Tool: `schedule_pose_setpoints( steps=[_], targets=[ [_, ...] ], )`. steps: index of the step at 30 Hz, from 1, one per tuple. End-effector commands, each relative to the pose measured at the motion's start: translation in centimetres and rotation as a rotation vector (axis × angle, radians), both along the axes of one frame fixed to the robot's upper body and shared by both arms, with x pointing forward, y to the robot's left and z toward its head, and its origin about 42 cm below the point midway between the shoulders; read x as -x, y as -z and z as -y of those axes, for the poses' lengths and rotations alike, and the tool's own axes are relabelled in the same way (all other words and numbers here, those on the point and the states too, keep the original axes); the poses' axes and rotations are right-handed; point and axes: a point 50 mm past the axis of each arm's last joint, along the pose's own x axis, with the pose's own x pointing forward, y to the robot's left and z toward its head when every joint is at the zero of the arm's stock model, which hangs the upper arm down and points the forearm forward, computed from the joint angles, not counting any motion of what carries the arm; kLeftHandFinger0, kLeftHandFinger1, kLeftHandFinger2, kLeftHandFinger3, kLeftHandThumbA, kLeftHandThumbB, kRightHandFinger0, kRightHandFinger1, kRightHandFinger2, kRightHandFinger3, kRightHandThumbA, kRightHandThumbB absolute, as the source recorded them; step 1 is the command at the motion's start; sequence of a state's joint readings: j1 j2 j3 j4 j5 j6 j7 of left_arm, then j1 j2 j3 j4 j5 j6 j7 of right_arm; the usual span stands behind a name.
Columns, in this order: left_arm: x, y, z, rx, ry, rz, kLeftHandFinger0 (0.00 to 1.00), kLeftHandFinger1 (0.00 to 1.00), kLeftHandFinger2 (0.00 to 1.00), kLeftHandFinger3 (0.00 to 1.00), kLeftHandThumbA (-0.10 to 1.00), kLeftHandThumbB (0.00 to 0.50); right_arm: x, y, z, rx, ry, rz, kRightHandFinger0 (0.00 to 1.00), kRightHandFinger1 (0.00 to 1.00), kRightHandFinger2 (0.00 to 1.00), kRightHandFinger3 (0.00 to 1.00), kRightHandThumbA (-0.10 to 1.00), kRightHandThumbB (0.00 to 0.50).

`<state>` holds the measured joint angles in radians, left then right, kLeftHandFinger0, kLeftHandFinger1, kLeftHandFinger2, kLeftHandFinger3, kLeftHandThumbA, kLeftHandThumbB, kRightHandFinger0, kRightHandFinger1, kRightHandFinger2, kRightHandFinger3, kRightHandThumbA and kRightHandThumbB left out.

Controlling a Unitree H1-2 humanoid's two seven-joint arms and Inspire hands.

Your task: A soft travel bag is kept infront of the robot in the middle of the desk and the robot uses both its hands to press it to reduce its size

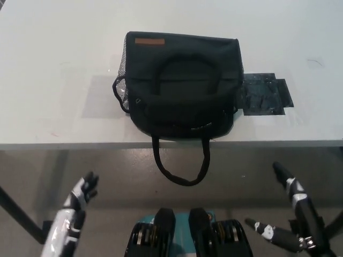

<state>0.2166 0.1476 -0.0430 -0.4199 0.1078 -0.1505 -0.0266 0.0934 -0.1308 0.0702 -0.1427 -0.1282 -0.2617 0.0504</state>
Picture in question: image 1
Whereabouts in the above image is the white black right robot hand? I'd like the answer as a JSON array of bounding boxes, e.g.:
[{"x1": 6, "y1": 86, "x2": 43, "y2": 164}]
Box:
[{"x1": 245, "y1": 161, "x2": 339, "y2": 257}]

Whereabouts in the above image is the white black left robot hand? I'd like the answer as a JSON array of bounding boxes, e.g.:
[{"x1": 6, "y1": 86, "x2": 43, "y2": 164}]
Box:
[{"x1": 40, "y1": 171, "x2": 99, "y2": 257}]

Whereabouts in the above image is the black soft travel bag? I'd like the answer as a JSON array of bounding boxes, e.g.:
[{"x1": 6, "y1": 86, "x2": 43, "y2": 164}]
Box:
[{"x1": 111, "y1": 31, "x2": 245, "y2": 186}]

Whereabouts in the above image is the black teal robot torso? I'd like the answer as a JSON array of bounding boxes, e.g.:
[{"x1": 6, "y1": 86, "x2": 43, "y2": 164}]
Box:
[{"x1": 122, "y1": 207, "x2": 254, "y2": 257}]

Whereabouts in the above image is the black table leg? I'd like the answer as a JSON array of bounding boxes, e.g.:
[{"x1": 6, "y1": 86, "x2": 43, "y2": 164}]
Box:
[
  {"x1": 324, "y1": 210, "x2": 343, "y2": 238},
  {"x1": 0, "y1": 184, "x2": 53, "y2": 245}
]

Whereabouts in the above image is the black tape patch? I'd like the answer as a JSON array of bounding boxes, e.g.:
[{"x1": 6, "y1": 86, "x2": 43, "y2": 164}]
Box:
[{"x1": 237, "y1": 72, "x2": 295, "y2": 117}]

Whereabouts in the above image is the clear plastic sheet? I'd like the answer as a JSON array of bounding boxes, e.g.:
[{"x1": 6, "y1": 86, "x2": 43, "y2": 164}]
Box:
[{"x1": 81, "y1": 75, "x2": 130, "y2": 119}]

